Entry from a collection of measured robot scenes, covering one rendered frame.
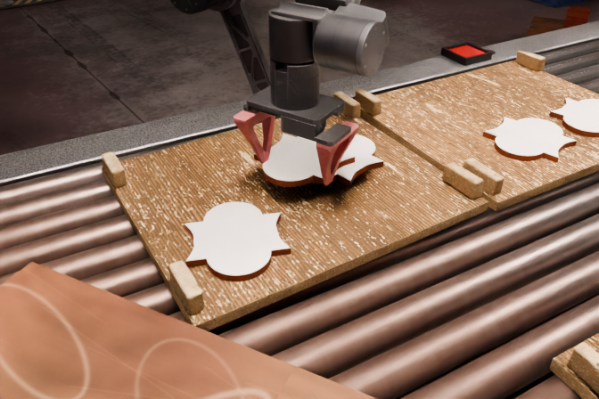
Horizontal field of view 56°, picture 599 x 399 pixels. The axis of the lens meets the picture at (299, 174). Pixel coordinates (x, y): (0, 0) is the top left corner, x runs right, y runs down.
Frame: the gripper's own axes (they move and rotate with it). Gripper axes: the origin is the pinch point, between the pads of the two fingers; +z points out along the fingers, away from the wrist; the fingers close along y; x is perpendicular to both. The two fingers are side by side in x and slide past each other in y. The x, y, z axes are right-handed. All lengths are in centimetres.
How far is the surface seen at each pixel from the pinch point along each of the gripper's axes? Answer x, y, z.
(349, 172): -5.2, -5.0, 1.8
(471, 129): -31.2, -12.8, 4.6
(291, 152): -3.8, 3.1, 0.8
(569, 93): -55, -23, 4
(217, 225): 11.1, 3.9, 3.9
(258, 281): 15.2, -5.4, 5.0
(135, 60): -185, 250, 95
